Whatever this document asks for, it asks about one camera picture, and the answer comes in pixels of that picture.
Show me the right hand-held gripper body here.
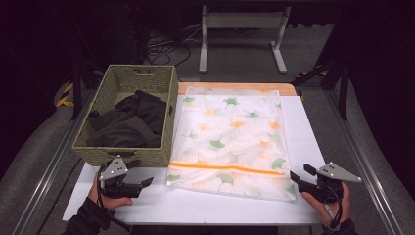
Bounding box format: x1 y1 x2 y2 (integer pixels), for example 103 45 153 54
298 162 362 204

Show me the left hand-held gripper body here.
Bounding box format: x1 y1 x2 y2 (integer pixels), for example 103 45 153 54
98 156 145 199

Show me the dark cloth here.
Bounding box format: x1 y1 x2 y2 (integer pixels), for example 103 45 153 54
86 90 168 149

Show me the leaf print mesh laundry bag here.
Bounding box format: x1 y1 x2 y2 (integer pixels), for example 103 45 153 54
165 86 298 203

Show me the green woven basket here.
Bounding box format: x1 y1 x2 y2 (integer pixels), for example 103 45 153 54
71 64 179 168

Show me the person's left hand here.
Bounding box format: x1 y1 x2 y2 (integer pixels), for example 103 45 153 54
87 172 134 212

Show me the person's right hand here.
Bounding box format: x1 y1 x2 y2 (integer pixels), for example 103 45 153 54
301 184 351 226

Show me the white table mat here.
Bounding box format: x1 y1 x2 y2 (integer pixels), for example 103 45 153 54
62 94 347 226

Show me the black metal stand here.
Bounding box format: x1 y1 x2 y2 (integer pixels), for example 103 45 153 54
292 58 350 120
70 58 106 120

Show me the yellow black floor tape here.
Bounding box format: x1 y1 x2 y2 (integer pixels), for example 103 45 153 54
56 82 74 108
295 67 328 79

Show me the metal floor rail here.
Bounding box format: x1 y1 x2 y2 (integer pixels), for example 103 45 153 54
12 88 99 235
325 89 405 235

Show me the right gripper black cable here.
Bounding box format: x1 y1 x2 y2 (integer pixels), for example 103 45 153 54
324 184 345 231

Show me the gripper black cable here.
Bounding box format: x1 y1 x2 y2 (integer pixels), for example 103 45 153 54
96 165 133 233
324 184 345 231

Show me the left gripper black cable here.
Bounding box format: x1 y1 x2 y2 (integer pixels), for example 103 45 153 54
96 165 133 233

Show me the tangle of black floor cables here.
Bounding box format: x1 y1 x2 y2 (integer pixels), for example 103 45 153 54
143 25 202 67

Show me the white metal desk frame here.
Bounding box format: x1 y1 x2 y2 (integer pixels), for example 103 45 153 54
199 4 292 74

